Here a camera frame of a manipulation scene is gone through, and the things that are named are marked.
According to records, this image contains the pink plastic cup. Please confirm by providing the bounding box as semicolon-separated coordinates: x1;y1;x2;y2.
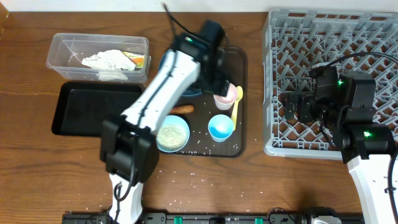
213;83;238;110

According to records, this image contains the light blue cup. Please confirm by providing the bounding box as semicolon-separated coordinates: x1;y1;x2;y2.
208;114;234;142

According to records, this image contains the light blue rice bowl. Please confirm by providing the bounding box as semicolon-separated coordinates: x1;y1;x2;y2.
156;115;190;153

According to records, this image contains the colourful snack wrapper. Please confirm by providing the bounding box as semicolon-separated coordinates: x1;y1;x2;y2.
123;51;145;70

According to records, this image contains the white paper napkin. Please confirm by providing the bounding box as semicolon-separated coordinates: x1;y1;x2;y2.
81;50;135;81

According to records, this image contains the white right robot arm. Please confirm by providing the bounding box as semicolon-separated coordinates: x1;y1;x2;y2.
297;65;397;223

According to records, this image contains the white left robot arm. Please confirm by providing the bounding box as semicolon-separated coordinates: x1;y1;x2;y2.
100;33;229;223

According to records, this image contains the grey dishwasher rack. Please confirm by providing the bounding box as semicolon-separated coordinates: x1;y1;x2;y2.
262;9;397;160

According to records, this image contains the clear plastic waste bin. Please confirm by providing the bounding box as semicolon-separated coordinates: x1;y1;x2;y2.
46;33;150;83

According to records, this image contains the black waste tray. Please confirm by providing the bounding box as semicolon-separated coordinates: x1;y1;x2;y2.
51;82;143;137

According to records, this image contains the dark blue bowl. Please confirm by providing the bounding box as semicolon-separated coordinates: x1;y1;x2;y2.
158;49;203;97

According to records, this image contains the yellow plastic spoon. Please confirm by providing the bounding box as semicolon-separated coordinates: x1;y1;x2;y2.
231;86;244;130

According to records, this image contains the orange carrot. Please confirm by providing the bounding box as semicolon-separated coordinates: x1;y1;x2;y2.
170;105;195;114

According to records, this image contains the dark brown serving tray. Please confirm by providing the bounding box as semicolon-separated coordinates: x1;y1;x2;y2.
155;45;249;159

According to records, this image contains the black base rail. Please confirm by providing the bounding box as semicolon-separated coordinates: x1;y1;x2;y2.
61;207;364;224

